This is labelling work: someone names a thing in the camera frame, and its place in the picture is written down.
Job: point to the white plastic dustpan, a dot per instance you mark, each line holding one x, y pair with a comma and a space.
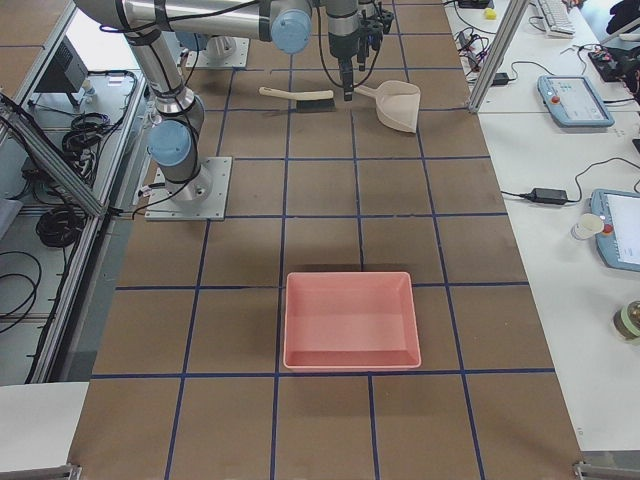
397, 104

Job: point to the white hand brush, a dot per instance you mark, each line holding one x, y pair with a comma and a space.
305, 102

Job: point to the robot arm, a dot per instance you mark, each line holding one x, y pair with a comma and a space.
285, 24
371, 2

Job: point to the pink plastic bin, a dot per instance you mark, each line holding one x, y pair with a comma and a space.
350, 321

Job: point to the yellow sponge on desk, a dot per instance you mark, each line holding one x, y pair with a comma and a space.
490, 14

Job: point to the white keyboard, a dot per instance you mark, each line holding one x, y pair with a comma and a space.
555, 18

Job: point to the blue teach pendant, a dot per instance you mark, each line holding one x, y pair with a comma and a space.
618, 243
573, 102

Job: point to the black power brick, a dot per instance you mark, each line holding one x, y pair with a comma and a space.
549, 196

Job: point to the white paper cup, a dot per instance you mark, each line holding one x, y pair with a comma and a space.
587, 226

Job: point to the tape roll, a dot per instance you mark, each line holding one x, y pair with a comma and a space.
626, 321

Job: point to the aluminium frame post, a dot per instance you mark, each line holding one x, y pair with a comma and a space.
500, 44

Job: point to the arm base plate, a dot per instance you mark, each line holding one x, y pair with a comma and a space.
218, 53
204, 198

